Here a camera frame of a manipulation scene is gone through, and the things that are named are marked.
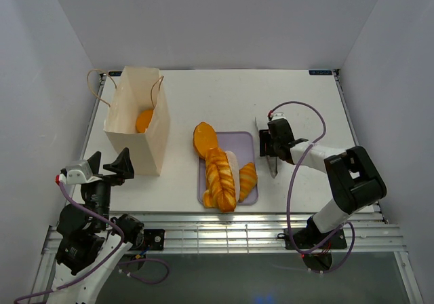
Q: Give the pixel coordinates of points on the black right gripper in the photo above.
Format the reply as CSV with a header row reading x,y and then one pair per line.
x,y
265,138

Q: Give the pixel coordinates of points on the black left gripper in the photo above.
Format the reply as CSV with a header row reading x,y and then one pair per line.
x,y
123,165

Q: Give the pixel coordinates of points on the metal serving tongs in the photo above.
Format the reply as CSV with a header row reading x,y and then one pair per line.
x,y
271,161

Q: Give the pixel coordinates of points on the chunky orange bread loaf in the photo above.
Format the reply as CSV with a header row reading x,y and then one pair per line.
x,y
143,120

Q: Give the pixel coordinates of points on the long twisted braided bread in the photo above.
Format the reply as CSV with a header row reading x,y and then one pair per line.
x,y
220,180

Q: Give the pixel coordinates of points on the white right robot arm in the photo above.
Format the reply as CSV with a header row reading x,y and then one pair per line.
x,y
353,178

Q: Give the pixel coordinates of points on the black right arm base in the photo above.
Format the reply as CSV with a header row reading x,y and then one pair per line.
x,y
306,240

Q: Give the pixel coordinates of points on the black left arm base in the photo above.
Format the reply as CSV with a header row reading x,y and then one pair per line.
x,y
150,239

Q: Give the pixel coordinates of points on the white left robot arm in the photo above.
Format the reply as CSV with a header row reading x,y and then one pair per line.
x,y
92,242

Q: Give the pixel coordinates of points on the white sugared bread slice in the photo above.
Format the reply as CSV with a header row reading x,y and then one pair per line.
x,y
233,163

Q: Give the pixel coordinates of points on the oval orange flat bread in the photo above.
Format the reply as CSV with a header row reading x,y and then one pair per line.
x,y
204,139

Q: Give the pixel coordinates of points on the beige paper bag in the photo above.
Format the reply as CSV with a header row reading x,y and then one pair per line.
x,y
139,88

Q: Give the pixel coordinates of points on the lavender plastic tray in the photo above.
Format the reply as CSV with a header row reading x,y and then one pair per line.
x,y
240,143

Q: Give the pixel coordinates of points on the small striped croissant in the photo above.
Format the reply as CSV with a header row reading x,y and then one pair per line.
x,y
248,179

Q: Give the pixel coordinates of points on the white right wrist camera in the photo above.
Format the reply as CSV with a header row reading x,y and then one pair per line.
x,y
272,115

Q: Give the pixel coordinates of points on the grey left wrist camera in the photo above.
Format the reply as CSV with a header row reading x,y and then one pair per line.
x,y
77,173

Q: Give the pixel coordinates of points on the aluminium frame rail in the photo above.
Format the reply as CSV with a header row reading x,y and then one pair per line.
x,y
236,100

